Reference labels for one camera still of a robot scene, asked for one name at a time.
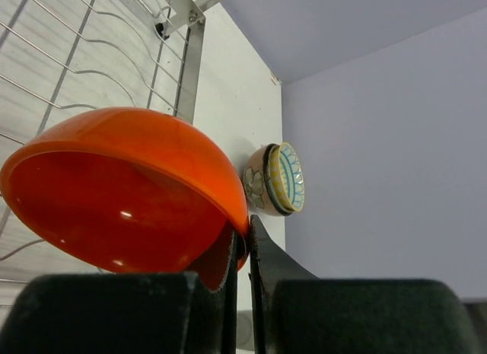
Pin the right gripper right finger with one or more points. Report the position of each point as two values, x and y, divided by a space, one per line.
296 312

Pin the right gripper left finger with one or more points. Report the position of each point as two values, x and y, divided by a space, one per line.
194 311

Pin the orange bowl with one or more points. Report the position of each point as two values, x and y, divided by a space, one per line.
126 189

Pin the mint green floral bowl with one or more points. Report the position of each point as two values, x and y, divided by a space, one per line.
257 185

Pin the yellow blue patterned bowl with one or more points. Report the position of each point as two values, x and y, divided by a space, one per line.
287 177

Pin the steel wire dish rack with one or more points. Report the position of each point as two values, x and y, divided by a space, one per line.
60 58

